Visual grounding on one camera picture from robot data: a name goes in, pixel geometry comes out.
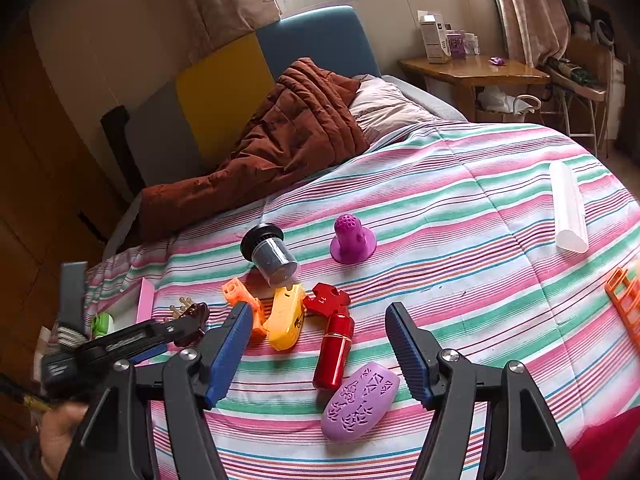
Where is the cluttered dark shelf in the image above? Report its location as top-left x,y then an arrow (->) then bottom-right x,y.
550,0 -> 633,61

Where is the person's left hand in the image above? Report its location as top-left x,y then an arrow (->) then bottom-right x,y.
39,402 -> 92,480

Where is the dark brown pegged piece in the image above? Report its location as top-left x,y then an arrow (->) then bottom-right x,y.
165,297 -> 211,347

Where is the tall white box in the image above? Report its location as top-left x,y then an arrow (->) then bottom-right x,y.
419,14 -> 452,64

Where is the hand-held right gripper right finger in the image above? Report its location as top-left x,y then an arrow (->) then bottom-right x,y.
385,301 -> 581,480

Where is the grey bed sheet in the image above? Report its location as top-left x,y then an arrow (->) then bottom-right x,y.
382,75 -> 469,123

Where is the lilac perforated oval case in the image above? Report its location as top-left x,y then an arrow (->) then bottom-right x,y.
320,361 -> 401,443

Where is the yellow plastic piece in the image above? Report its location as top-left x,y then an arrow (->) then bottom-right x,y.
263,282 -> 307,352

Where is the red notched plastic piece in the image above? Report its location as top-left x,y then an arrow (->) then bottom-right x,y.
302,282 -> 351,319

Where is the pink tray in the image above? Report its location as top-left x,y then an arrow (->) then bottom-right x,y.
87,277 -> 156,342

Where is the white plastic bag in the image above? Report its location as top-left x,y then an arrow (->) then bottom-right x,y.
475,85 -> 544,124

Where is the light green plastic piece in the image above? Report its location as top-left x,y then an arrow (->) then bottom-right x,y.
91,312 -> 115,339

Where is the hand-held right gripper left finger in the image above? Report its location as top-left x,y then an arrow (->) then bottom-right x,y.
60,302 -> 254,480

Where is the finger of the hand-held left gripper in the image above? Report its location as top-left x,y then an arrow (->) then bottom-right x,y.
91,320 -> 185,364

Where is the multicolour padded headboard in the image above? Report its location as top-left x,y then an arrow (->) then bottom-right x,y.
100,5 -> 383,198

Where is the beige curtain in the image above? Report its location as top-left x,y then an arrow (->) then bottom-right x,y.
487,0 -> 572,69
172,0 -> 283,59

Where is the black round knob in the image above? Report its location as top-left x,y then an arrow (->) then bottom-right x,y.
240,222 -> 299,289

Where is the white plastic tube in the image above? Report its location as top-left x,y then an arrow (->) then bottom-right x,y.
549,161 -> 590,253

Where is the brown quilt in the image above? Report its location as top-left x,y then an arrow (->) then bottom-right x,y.
137,57 -> 372,242

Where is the red metal cylinder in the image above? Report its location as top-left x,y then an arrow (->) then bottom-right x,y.
312,311 -> 356,392

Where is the wooden wardrobe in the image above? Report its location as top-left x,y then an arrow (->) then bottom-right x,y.
0,10 -> 128,321

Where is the striped blanket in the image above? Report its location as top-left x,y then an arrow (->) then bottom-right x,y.
82,120 -> 640,480

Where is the pale pink pillow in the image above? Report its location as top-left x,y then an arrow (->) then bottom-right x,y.
347,77 -> 442,143

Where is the red cloth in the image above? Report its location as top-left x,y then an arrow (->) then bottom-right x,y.
570,407 -> 640,480

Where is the wooden desk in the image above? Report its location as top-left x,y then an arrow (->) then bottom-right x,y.
399,54 -> 551,123

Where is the purple perforated funnel piece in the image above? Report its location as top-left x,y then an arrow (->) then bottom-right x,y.
330,213 -> 377,265

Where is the orange plastic rack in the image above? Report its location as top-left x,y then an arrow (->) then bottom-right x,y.
604,266 -> 640,357

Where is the orange plastic block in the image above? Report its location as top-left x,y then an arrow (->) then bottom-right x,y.
222,279 -> 269,339

